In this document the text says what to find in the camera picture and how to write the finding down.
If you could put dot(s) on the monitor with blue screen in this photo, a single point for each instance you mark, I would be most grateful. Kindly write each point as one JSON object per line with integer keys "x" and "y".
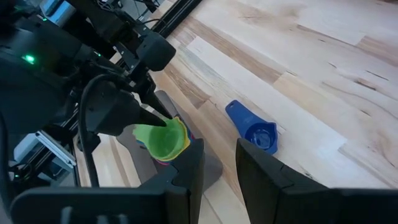
{"x": 57, "y": 12}

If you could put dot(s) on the small dark blue measuring cup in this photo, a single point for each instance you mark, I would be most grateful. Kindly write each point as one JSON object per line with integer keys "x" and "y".
{"x": 252, "y": 127}

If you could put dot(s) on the silver aluminium rail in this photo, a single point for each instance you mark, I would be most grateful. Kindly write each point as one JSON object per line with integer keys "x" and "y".
{"x": 53, "y": 146}

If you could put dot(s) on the yellow measuring cup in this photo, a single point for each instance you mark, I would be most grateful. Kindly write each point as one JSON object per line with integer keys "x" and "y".
{"x": 185, "y": 137}

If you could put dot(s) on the black aluminium table frame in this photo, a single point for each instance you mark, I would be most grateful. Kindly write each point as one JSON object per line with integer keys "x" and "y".
{"x": 180, "y": 15}

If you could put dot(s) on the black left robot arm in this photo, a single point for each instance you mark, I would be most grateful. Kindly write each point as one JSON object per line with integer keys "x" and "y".
{"x": 31, "y": 87}

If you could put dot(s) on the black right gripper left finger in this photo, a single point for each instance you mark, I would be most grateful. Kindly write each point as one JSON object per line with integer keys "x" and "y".
{"x": 124, "y": 205}

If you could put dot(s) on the red measuring cup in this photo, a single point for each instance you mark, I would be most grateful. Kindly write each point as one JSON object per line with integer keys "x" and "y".
{"x": 163, "y": 162}

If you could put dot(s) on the green measuring cup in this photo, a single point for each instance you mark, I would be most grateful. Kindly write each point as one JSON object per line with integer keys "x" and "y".
{"x": 161, "y": 140}

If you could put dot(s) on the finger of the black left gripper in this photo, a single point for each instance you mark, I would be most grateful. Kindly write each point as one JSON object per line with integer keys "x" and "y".
{"x": 149, "y": 90}
{"x": 112, "y": 109}

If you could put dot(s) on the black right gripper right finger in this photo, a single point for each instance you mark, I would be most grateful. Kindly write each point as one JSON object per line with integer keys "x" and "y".
{"x": 311, "y": 205}

